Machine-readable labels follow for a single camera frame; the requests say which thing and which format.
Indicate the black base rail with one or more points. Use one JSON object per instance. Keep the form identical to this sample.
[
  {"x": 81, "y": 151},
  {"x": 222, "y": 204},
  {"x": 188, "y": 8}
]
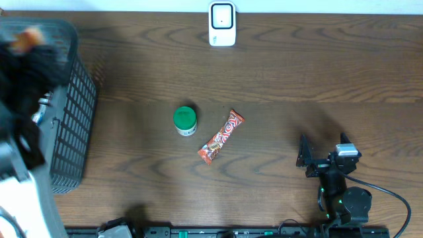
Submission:
[{"x": 286, "y": 231}]

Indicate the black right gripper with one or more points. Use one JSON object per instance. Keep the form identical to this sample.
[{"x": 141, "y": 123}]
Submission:
[{"x": 305, "y": 158}]

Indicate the grey plastic mesh basket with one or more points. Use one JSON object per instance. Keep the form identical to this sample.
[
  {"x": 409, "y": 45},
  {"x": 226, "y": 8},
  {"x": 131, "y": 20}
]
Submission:
[{"x": 66, "y": 128}]

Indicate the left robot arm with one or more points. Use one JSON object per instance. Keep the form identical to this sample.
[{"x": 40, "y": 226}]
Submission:
[{"x": 28, "y": 208}]

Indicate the white green medicine box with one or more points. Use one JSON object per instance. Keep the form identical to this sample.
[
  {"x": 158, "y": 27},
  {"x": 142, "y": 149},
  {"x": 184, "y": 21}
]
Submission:
[{"x": 44, "y": 103}]

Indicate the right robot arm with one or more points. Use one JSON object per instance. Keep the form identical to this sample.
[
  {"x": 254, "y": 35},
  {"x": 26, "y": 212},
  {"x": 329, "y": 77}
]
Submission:
[{"x": 344, "y": 205}]

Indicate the orange candy bar wrapper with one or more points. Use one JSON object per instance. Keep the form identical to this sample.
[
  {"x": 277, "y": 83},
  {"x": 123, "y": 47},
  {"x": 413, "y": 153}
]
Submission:
[{"x": 210, "y": 150}]

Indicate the white barcode scanner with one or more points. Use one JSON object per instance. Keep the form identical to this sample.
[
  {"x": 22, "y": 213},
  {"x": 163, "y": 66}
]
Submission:
[{"x": 222, "y": 24}]

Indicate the green lid white jar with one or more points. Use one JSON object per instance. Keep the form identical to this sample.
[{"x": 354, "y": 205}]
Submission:
[{"x": 185, "y": 120}]

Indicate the small orange snack packet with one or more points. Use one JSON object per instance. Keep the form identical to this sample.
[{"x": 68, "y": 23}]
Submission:
[{"x": 27, "y": 40}]

